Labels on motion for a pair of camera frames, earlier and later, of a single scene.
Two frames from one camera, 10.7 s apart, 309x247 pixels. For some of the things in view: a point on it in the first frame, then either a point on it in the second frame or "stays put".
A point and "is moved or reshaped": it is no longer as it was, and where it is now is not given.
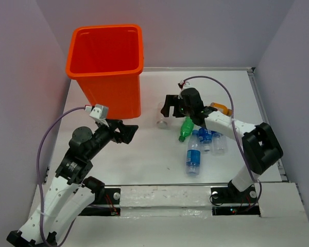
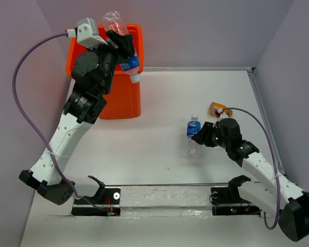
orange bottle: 221,108 stays put
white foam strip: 165,201 stays put
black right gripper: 171,100 -> 203,137
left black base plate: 110,206 stays put
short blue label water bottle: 205,137 is moved or reshaped
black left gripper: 126,131 -> 125,43
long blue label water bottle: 193,151 is moved or reshaped
